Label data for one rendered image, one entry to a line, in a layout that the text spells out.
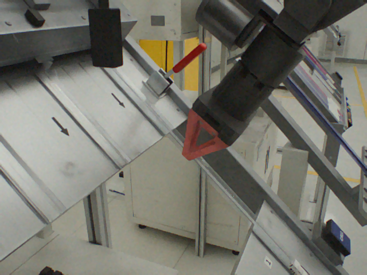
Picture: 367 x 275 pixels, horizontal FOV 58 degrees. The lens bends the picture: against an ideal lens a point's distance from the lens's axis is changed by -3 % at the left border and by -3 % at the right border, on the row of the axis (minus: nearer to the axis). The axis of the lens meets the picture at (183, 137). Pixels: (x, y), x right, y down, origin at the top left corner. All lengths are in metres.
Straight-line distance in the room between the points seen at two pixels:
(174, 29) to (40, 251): 0.93
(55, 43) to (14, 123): 0.11
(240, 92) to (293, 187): 0.51
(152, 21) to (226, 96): 1.05
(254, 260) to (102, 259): 0.42
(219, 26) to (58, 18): 0.18
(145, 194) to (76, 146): 1.35
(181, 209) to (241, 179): 1.11
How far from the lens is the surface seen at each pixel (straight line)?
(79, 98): 0.42
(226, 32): 0.39
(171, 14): 1.38
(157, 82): 0.52
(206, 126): 0.42
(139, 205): 1.77
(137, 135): 0.43
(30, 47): 0.39
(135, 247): 1.78
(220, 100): 0.41
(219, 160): 0.55
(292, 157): 0.84
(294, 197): 0.89
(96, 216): 0.79
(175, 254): 1.73
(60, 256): 0.83
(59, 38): 0.41
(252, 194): 0.57
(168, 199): 1.65
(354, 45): 7.94
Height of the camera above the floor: 1.14
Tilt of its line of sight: 22 degrees down
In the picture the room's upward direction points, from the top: straight up
